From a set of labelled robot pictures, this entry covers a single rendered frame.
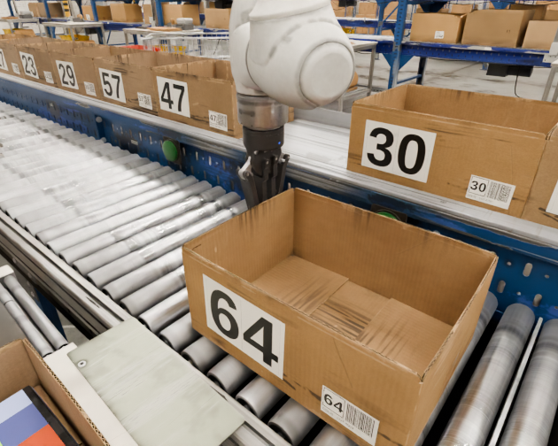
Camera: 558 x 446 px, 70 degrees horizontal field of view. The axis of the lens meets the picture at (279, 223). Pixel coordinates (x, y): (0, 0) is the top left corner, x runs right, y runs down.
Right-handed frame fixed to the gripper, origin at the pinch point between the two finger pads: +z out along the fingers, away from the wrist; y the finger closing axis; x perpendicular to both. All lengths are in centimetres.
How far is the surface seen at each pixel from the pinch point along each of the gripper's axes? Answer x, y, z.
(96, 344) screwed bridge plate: -6.5, 35.2, 10.3
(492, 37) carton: -81, -456, -2
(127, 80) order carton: -93, -29, -14
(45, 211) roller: -63, 20, 11
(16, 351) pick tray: -4.9, 45.6, 2.2
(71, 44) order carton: -194, -57, -18
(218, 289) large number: 10.9, 22.5, -2.5
